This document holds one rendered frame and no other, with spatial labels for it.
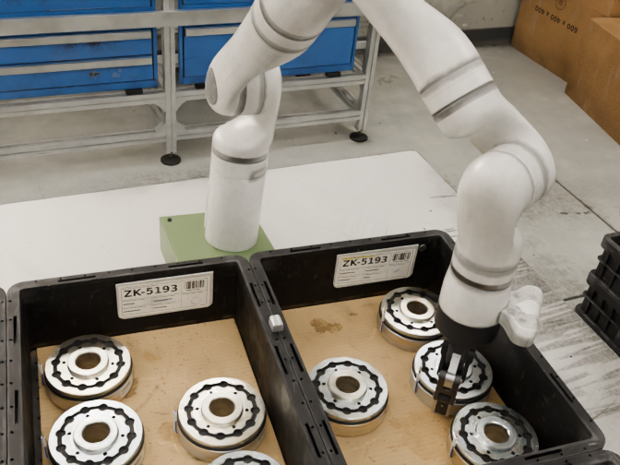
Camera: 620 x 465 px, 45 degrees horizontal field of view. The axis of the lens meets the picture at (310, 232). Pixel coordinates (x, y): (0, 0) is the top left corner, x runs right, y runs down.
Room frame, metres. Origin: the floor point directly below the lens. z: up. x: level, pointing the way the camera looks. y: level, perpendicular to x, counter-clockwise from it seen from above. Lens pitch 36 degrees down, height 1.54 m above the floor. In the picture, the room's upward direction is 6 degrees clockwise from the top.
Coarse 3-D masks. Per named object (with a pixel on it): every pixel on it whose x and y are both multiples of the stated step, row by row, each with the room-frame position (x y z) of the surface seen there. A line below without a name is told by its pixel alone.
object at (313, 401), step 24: (360, 240) 0.84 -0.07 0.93; (384, 240) 0.85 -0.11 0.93; (408, 240) 0.86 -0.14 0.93; (264, 288) 0.71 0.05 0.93; (288, 336) 0.63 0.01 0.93; (312, 384) 0.56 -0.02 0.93; (552, 384) 0.61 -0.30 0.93; (312, 408) 0.53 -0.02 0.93; (576, 408) 0.57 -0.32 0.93; (600, 432) 0.54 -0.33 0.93; (336, 456) 0.47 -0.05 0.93; (528, 456) 0.50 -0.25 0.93; (552, 456) 0.50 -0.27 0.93
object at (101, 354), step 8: (80, 352) 0.63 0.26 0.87; (88, 352) 0.63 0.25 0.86; (96, 352) 0.63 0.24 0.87; (104, 352) 0.63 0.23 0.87; (72, 360) 0.62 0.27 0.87; (104, 360) 0.62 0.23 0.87; (72, 368) 0.60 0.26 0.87; (96, 368) 0.61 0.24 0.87; (104, 368) 0.61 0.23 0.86; (80, 376) 0.59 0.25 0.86; (88, 376) 0.60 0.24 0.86
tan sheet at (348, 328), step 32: (288, 320) 0.77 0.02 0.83; (320, 320) 0.78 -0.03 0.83; (352, 320) 0.78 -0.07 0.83; (320, 352) 0.71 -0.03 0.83; (352, 352) 0.72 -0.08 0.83; (384, 352) 0.73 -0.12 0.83; (416, 352) 0.73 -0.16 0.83; (384, 416) 0.62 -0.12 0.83; (416, 416) 0.62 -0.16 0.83; (448, 416) 0.63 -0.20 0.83; (352, 448) 0.56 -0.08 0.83; (384, 448) 0.57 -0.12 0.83; (416, 448) 0.57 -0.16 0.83
